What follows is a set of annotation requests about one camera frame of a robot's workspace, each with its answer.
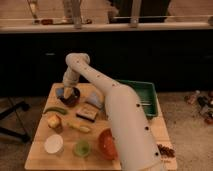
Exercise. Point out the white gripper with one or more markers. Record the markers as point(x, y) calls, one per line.
point(70, 78)

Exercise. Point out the yellow blue sponge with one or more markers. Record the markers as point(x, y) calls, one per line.
point(64, 92)

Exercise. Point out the purple bowl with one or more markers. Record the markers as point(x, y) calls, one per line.
point(72, 100)

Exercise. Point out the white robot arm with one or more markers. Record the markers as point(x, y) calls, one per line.
point(135, 144)

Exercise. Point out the orange bowl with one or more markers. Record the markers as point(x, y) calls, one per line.
point(106, 145)

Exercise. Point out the brown black scrub block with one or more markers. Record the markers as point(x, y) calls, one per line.
point(86, 113)

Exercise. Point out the yellow apple piece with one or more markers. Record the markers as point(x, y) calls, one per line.
point(54, 122)

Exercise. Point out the yellow corn cob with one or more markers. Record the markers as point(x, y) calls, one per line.
point(83, 129)

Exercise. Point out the wooden table board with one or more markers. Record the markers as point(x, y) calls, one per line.
point(39, 160)

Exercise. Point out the green cup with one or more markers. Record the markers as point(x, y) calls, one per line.
point(82, 148)

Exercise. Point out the green tray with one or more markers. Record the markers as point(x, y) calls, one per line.
point(146, 92)

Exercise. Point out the red grapes bunch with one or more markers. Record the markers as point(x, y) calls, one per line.
point(166, 151)

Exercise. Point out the clutter pile on floor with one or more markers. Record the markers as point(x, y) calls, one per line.
point(206, 105)

